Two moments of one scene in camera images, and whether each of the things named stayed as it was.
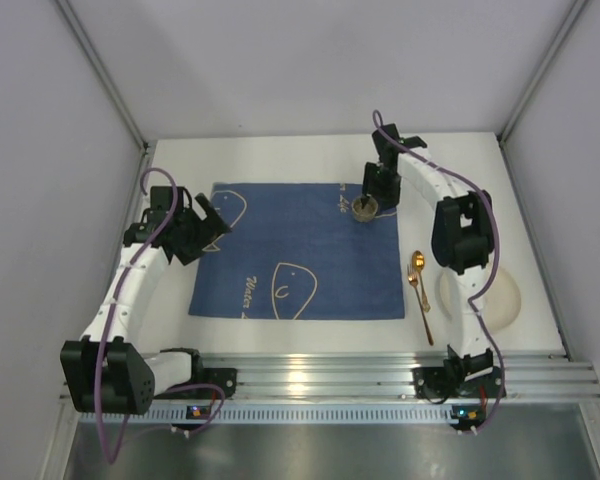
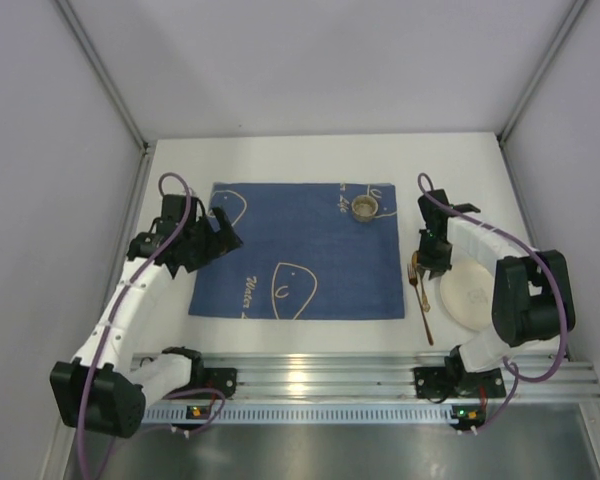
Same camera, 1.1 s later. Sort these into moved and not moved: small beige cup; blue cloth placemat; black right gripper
Moved: black right gripper
Not moved: blue cloth placemat; small beige cup
